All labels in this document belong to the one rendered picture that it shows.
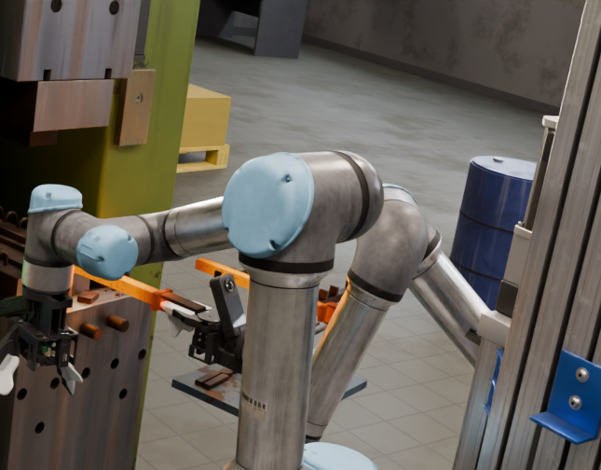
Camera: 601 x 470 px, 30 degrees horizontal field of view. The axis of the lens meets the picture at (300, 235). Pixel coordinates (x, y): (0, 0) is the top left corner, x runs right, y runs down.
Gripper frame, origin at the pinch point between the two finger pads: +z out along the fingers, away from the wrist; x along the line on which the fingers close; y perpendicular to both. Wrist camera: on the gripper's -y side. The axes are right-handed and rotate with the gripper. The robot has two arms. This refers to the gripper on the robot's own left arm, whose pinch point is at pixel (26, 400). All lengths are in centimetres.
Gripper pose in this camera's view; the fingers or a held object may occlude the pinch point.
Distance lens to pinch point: 181.1
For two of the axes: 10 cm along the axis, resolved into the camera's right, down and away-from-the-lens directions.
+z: -1.7, 9.5, 2.7
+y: 6.4, 3.1, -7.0
